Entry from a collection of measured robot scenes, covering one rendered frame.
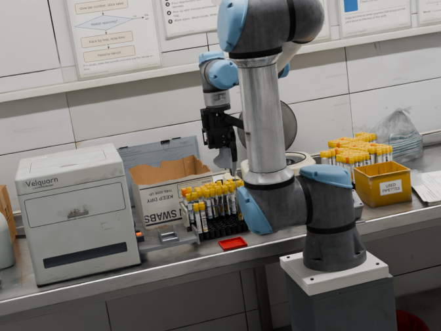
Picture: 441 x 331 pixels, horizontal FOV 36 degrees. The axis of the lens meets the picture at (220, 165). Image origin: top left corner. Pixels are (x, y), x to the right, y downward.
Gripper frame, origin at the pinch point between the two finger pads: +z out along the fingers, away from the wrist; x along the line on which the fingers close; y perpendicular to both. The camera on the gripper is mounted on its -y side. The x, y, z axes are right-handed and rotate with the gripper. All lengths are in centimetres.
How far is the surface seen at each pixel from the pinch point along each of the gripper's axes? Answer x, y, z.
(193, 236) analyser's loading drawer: 10.1, 16.8, 13.5
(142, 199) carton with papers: -16.8, 26.4, 7.5
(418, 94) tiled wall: -50, -90, -3
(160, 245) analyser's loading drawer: 11.2, 26.3, 13.5
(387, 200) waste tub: 8.7, -43.7, 15.9
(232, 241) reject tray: 10.3, 5.8, 17.3
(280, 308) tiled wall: -51, -24, 72
